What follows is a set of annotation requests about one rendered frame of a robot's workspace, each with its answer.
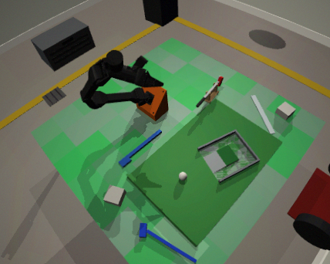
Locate white golf ball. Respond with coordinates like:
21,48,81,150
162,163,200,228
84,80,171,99
179,172,187,181

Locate dark green flat mat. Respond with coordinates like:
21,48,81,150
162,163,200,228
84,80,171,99
130,98,282,244

